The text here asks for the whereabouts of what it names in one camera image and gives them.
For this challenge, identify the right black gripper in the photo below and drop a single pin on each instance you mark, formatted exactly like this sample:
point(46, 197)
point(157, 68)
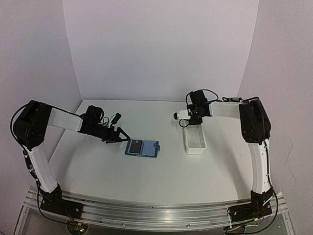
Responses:
point(195, 121)

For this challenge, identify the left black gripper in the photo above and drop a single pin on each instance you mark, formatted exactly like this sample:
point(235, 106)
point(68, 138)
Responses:
point(110, 138)

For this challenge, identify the black VIP card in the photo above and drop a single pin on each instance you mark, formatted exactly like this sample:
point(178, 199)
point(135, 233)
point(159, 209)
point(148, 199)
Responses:
point(135, 146)

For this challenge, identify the blue card holder wallet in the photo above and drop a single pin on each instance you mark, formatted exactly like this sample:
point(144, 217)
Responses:
point(148, 149)

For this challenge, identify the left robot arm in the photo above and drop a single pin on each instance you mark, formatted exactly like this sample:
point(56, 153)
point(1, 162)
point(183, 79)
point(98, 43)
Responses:
point(29, 124)

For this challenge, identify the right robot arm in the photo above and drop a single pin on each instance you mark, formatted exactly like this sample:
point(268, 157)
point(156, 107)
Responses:
point(255, 128)

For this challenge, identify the white plastic tray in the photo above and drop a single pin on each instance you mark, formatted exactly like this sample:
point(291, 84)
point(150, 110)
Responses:
point(194, 140)

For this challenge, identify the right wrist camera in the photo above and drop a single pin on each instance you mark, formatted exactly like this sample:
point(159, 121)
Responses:
point(181, 115)

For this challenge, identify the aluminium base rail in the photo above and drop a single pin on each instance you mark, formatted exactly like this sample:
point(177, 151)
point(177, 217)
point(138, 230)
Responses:
point(101, 216)

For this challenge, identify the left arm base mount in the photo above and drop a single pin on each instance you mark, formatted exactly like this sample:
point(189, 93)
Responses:
point(54, 203)

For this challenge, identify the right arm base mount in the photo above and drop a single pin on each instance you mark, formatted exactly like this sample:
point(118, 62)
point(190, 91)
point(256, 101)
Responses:
point(259, 206)

